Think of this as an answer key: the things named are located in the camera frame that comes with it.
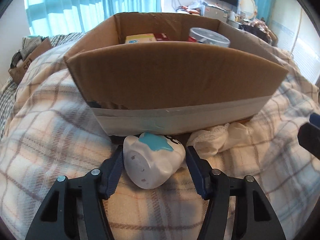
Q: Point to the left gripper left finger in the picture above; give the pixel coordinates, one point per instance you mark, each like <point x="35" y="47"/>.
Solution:
<point x="57" y="216"/>

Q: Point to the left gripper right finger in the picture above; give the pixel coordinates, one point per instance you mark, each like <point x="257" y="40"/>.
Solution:
<point x="254" y="216"/>

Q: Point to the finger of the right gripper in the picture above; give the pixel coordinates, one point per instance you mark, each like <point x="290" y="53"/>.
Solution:
<point x="309" y="135"/>

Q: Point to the white lace cloth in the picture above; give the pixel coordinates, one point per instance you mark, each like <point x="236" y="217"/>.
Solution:
<point x="209" y="142"/>

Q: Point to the white blue cartoon toy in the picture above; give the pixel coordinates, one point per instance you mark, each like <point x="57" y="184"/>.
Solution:
<point x="150" y="160"/>

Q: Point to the clear round plastic container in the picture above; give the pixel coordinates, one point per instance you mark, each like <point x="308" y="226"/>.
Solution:
<point x="206" y="36"/>

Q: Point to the red box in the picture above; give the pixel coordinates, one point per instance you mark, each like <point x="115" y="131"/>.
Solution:
<point x="161" y="37"/>

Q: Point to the tan paper box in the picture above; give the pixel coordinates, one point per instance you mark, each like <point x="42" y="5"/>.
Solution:
<point x="140" y="38"/>

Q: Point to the plaid bed blanket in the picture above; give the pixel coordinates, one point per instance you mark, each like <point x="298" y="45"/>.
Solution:
<point x="51" y="131"/>

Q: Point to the white sliding wardrobe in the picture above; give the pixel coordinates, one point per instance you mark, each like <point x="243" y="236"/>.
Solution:
<point x="297" y="35"/>

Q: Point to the grey checked bed sheet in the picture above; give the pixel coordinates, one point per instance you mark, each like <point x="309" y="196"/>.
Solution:
<point x="8" y="91"/>

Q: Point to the oval vanity mirror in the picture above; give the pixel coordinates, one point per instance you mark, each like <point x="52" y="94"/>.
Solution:
<point x="249" y="8"/>

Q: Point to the silver mini fridge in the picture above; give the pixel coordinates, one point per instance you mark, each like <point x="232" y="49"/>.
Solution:
<point x="215" y="12"/>

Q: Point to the large open cardboard box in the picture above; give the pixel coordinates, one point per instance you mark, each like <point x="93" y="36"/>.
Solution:
<point x="170" y="87"/>

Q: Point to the small cardboard box with clutter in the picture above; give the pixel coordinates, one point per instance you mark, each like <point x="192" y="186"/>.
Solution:
<point x="32" y="48"/>

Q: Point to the left teal curtain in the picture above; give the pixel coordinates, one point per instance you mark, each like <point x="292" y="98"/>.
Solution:
<point x="54" y="17"/>

